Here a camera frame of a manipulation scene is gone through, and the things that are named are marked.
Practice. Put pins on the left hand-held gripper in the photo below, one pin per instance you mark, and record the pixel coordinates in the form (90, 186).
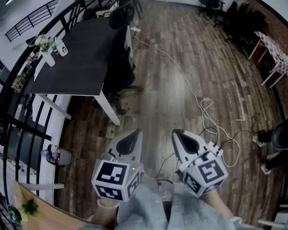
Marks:
(112, 174)

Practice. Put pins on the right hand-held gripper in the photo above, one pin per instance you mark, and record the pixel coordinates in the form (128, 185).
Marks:
(210, 171)

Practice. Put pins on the black armrest office chair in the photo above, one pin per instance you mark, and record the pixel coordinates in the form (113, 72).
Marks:
(120, 63)

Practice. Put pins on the person's right forearm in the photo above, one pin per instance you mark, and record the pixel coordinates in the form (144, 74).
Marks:
(218, 202)

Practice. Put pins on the person's left forearm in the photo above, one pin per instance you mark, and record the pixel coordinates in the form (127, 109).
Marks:
(105, 214)

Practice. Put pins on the white power strip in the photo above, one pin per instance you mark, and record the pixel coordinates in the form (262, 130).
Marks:
(216, 150)
(135, 29)

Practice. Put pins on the person's grey clothing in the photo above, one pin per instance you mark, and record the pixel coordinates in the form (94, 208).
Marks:
(144, 205)

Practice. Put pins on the grey trash bin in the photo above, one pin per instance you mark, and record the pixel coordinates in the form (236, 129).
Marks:
(62, 157)

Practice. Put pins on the dark desk with white legs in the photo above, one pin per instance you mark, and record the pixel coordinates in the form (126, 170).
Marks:
(81, 63)

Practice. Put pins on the light wooden table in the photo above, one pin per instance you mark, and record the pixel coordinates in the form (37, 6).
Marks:
(55, 214)

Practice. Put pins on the small leafy green plant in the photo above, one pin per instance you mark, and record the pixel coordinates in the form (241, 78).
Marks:
(30, 207)

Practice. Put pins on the white vase with flowers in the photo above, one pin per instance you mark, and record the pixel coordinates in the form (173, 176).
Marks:
(49, 59)

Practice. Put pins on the white printed jug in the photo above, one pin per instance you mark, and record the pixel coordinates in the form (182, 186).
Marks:
(62, 48)

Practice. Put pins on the clear bottle red cap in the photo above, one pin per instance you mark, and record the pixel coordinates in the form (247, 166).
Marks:
(53, 47)

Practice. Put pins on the checkered cloth table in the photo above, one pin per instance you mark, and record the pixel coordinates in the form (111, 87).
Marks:
(276, 51)

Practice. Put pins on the green round potted plant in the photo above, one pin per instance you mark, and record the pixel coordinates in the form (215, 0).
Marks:
(14, 214)

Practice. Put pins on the black metal railing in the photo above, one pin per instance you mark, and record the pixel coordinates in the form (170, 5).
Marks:
(64, 25)

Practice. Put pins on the beige jacket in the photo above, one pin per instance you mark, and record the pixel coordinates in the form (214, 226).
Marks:
(241, 2)

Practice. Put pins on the white metal frame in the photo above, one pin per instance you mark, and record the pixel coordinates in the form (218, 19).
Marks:
(283, 217)

